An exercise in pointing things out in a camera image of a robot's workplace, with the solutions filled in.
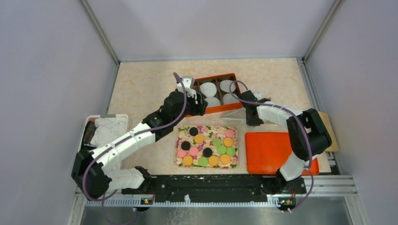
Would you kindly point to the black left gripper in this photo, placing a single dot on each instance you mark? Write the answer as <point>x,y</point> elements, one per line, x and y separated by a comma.
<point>198,108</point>

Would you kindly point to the green cookie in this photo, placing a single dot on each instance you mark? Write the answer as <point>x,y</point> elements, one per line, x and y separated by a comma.
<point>230,151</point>
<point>221,149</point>
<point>203,162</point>
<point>216,142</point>

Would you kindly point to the white crumpled cloth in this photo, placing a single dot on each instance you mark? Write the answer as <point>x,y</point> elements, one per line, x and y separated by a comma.
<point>107,130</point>

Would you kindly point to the floral serving tray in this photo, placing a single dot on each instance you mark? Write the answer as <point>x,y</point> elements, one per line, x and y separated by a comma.
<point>209,133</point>

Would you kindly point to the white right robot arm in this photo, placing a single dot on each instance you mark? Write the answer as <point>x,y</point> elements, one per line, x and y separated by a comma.
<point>307,133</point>

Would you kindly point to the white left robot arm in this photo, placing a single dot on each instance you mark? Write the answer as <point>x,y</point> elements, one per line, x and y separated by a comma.
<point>94,171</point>

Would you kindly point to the pink cookie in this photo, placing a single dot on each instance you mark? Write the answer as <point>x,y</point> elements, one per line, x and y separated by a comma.
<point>193,151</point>
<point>229,133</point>
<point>181,153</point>

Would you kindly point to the orange box lid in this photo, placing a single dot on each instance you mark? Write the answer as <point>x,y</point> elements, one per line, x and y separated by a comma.
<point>266,151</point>

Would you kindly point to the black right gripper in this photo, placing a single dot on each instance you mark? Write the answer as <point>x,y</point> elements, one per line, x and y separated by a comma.
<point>251,123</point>

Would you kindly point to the white plastic basket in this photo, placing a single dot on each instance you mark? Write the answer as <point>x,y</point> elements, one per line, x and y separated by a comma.
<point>89,129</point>

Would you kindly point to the black cookie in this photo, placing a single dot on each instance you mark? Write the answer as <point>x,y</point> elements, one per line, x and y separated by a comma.
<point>193,131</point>
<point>207,152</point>
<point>185,145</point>

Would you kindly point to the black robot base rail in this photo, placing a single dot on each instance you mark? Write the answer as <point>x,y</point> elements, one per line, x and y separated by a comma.
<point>217,188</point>

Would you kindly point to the orange cookie box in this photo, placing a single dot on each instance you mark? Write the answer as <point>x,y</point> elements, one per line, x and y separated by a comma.
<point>216,79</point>

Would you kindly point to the white paper cupcake liner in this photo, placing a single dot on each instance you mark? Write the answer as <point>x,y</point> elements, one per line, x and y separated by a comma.
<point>227,86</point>
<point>212,102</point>
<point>209,89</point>
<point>230,98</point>

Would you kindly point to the orange cookie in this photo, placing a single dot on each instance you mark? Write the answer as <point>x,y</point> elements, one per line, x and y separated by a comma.
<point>228,142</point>
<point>213,160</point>
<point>225,159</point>
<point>199,138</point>
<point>187,160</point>

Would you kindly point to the metal tongs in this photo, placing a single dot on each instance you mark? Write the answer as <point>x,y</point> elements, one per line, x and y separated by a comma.
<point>236,115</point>

